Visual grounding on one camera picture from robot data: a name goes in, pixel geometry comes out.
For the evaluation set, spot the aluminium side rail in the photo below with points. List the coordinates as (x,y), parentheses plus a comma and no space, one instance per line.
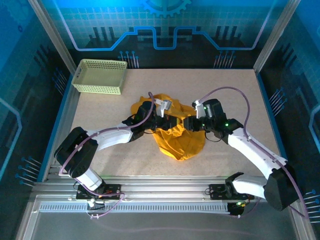
(67,110)

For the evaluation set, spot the aluminium frame rail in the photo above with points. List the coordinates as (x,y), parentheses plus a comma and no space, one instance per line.
(162,187)

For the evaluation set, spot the grey metal bottom panel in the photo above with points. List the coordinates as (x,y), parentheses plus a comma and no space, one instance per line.
(160,225)

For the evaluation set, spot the aluminium corner post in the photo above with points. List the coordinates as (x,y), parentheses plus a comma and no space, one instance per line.
(275,37)
(52,37)

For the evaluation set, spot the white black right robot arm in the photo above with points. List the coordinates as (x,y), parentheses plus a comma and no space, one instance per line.
(252,150)

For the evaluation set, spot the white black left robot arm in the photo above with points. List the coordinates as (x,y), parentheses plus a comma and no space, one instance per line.
(112,136)

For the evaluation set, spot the yellow t-shirt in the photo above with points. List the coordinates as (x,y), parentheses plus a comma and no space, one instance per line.
(180,142)

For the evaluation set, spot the black controller box with LEDs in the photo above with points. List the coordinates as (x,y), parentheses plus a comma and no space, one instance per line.
(236,208)

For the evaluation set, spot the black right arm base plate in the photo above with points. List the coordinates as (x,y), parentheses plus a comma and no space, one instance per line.
(217,191)

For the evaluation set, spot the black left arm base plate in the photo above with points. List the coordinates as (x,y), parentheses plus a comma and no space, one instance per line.
(112,191)

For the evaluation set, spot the pale green plastic basket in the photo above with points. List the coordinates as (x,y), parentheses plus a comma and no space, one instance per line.
(87,87)

